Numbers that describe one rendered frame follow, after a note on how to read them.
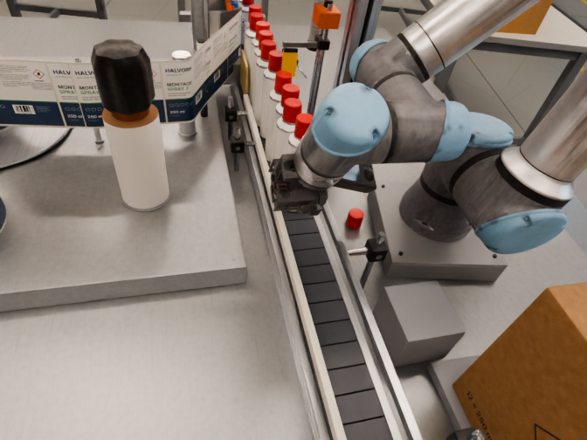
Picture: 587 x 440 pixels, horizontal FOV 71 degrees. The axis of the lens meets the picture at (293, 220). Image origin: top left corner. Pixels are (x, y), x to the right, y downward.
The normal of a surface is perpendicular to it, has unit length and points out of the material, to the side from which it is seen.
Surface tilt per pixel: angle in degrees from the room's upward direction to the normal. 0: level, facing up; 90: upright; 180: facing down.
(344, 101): 30
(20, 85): 90
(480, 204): 80
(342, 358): 0
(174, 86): 90
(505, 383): 90
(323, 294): 0
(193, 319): 0
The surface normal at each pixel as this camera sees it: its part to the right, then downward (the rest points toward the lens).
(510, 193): -0.74, 0.29
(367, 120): 0.22, -0.24
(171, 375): 0.11, -0.69
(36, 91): 0.11, 0.73
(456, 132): 0.29, 0.21
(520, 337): -0.97, 0.07
